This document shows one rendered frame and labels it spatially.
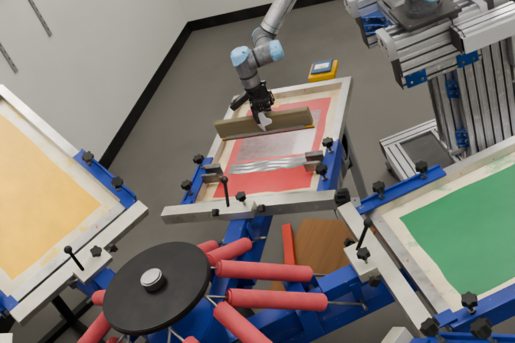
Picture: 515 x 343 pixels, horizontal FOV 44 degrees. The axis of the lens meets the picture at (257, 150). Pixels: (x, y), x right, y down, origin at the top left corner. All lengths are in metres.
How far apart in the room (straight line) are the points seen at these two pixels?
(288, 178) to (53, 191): 0.90
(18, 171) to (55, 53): 2.29
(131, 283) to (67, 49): 3.29
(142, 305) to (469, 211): 1.07
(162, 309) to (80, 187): 0.96
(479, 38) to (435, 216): 0.81
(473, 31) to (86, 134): 3.12
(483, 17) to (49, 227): 1.85
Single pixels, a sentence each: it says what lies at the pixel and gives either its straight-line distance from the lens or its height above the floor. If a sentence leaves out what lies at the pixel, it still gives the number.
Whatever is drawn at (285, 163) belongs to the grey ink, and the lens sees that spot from 2.57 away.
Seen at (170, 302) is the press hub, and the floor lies 1.32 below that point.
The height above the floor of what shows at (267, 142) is 0.96.
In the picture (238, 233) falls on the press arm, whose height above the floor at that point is 1.04.
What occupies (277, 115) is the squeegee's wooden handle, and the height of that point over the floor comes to 1.14.
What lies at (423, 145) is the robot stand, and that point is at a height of 0.21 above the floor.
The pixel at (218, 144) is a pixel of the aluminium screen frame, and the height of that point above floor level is 0.99.
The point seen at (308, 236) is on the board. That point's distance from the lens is 3.61.
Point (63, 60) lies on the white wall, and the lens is 4.86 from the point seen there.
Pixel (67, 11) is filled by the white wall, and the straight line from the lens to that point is 5.02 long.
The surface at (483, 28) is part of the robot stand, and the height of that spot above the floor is 1.17.
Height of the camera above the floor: 2.45
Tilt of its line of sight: 33 degrees down
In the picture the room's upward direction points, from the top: 23 degrees counter-clockwise
